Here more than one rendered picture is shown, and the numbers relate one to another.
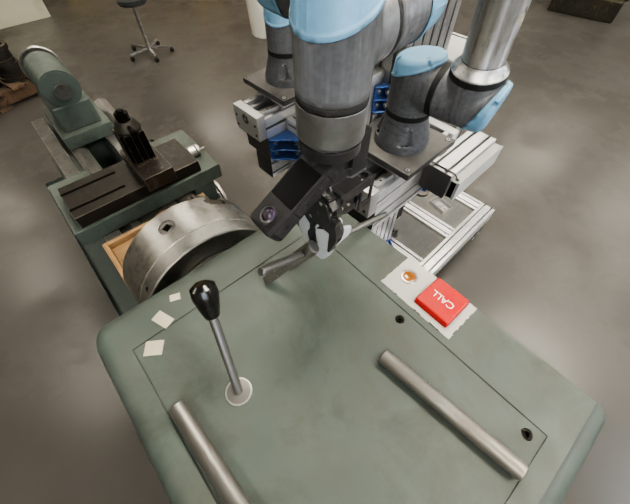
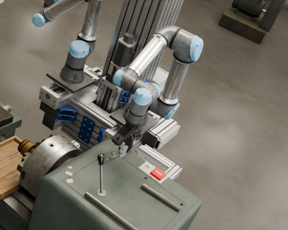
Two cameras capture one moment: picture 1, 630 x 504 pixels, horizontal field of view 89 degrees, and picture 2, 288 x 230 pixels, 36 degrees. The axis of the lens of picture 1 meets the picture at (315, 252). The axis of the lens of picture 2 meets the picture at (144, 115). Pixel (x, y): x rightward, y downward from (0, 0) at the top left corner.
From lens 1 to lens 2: 1.60 m
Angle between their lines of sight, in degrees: 28
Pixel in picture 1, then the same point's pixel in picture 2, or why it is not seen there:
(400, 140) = not seen: hidden behind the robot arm
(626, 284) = (263, 223)
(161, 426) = (81, 199)
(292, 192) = (124, 133)
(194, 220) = (62, 143)
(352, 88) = (143, 112)
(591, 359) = not seen: outside the picture
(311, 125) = (133, 117)
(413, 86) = not seen: hidden behind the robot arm
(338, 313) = (126, 175)
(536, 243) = (210, 195)
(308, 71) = (136, 108)
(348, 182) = (135, 132)
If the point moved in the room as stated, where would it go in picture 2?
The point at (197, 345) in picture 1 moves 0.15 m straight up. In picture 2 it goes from (83, 180) to (92, 155)
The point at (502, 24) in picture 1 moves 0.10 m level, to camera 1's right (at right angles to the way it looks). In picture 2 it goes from (174, 87) to (190, 90)
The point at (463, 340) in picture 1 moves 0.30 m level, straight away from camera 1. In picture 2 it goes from (164, 184) to (196, 160)
